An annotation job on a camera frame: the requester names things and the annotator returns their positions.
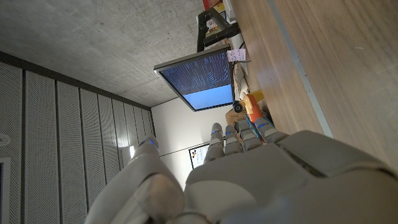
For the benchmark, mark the small white box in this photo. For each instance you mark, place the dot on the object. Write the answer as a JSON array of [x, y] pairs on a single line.
[[229, 9]]

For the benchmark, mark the framed wall poster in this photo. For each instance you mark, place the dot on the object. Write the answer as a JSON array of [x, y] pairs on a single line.
[[197, 155]]

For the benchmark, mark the flat computer monitor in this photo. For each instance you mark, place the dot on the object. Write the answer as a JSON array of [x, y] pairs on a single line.
[[202, 77]]

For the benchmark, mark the colourful toy airplane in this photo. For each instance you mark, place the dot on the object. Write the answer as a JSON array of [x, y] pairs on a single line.
[[252, 107]]

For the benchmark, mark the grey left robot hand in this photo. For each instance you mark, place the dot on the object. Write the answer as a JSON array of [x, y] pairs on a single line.
[[264, 186]]

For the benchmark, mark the pink sticky note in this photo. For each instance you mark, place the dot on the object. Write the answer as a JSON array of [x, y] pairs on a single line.
[[236, 55]]

